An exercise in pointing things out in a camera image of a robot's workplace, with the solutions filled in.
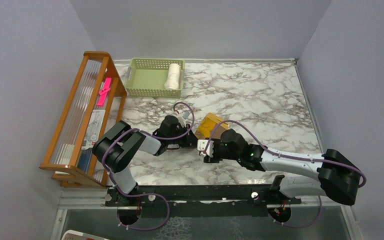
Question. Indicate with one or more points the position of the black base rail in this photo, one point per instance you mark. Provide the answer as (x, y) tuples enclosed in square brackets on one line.
[(194, 201)]

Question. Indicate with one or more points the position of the white towel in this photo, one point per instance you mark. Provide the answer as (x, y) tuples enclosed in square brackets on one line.
[(173, 77)]

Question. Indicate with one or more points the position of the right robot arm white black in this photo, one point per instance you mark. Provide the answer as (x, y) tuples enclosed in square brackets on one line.
[(329, 174)]

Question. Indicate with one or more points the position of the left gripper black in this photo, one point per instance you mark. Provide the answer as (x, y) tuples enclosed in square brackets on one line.
[(190, 140)]

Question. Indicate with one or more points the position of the yellow towel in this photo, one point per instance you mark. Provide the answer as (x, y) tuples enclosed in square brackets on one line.
[(207, 125)]

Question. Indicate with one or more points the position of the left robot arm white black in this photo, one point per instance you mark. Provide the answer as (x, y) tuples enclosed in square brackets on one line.
[(117, 147)]

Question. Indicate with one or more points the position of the green plastic basket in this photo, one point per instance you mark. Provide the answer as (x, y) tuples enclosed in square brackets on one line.
[(146, 77)]

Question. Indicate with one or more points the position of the pink plastic clip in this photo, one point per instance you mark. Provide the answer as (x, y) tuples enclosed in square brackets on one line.
[(104, 91)]

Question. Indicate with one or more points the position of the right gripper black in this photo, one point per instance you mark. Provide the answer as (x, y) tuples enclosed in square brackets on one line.
[(214, 159)]

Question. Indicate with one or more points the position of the wooden rack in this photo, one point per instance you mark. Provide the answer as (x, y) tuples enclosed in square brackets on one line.
[(64, 150)]

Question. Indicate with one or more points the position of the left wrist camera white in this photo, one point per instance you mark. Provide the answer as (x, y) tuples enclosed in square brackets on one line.
[(183, 117)]

